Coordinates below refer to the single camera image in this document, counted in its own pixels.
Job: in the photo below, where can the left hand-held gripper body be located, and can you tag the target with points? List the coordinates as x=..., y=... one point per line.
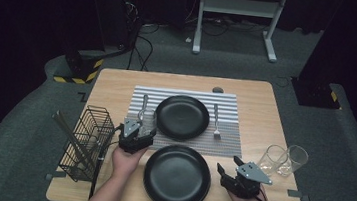
x=132, y=142

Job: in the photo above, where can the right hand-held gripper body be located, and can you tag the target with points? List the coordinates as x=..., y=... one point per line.
x=244, y=186

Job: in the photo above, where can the black round plate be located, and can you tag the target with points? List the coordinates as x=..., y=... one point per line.
x=177, y=178
x=182, y=117

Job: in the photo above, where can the silver table knife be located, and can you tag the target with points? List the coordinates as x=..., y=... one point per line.
x=145, y=101

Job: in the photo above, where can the silver fork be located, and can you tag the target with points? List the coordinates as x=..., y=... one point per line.
x=216, y=118

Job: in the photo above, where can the person's left hand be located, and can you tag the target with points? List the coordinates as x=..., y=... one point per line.
x=127, y=165

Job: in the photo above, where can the grey striped placemat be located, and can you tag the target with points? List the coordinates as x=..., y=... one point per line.
x=231, y=119

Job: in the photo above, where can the dark chopstick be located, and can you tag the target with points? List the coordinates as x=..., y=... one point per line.
x=65, y=135
x=69, y=128

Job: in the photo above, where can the small dark round object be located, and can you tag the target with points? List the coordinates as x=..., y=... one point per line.
x=217, y=90

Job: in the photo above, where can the black yellow striped stand base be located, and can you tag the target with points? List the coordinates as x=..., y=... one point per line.
x=80, y=70
x=314, y=94

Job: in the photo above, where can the grey table bracket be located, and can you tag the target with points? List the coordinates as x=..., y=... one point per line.
x=56, y=175
x=295, y=194

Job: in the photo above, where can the white metal stand frame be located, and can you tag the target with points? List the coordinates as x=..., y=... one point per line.
x=240, y=6

